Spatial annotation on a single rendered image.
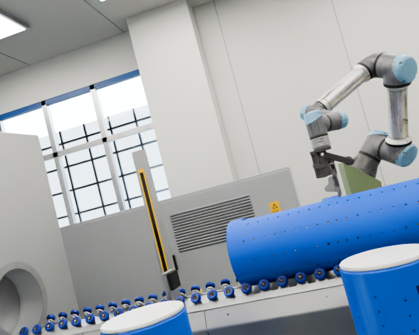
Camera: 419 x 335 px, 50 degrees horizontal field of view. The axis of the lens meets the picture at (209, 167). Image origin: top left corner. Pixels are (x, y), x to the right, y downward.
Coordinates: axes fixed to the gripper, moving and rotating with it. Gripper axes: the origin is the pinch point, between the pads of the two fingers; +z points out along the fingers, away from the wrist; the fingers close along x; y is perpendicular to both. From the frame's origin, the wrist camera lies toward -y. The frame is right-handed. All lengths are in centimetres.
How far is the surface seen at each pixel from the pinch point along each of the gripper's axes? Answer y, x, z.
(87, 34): 216, -233, -219
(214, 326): 61, 14, 39
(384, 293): -6, 50, 28
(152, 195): 94, -30, -22
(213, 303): 60, 11, 30
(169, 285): 81, 4, 20
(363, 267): -2, 48, 20
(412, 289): -14, 50, 28
